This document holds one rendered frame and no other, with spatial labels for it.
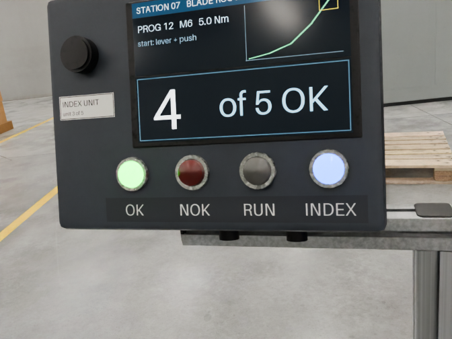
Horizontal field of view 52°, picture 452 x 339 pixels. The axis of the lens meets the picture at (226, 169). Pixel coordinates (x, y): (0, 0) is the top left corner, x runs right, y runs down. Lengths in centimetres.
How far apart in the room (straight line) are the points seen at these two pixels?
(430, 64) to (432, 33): 38
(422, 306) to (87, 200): 29
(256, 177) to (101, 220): 13
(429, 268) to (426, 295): 3
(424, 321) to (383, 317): 167
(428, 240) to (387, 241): 3
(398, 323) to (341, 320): 23
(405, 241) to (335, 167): 12
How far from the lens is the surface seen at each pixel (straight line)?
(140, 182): 36
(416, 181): 359
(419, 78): 657
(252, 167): 32
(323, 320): 209
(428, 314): 44
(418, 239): 41
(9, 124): 881
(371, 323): 208
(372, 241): 41
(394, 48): 643
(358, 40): 33
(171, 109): 35
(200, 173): 34
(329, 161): 32
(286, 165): 33
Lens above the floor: 121
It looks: 17 degrees down
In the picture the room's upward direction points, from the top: 7 degrees counter-clockwise
